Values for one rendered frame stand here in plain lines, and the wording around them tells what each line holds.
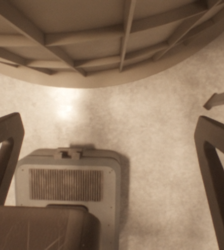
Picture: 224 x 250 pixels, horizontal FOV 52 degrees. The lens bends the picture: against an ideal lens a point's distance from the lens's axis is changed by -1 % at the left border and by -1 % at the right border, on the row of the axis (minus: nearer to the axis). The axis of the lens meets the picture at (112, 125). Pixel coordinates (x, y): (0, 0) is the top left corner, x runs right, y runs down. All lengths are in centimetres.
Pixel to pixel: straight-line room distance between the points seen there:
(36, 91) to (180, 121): 85
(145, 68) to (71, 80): 41
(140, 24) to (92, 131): 88
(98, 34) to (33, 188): 86
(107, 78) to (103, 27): 76
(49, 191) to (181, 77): 93
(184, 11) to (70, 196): 92
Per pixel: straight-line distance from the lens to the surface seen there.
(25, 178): 121
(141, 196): 146
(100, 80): 131
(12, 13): 43
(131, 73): 131
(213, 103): 136
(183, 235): 162
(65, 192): 118
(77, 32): 57
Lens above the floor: 133
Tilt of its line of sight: 83 degrees down
